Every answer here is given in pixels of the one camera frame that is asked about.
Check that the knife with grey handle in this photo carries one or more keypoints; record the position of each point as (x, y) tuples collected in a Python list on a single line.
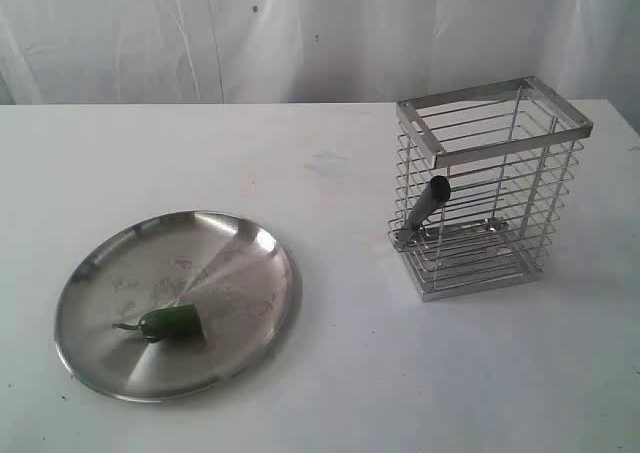
[(434, 196)]

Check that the round stainless steel plate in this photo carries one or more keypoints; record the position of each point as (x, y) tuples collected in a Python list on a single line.
[(245, 284)]

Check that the metal wire utensil holder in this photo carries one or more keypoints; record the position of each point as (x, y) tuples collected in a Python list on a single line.
[(509, 150)]

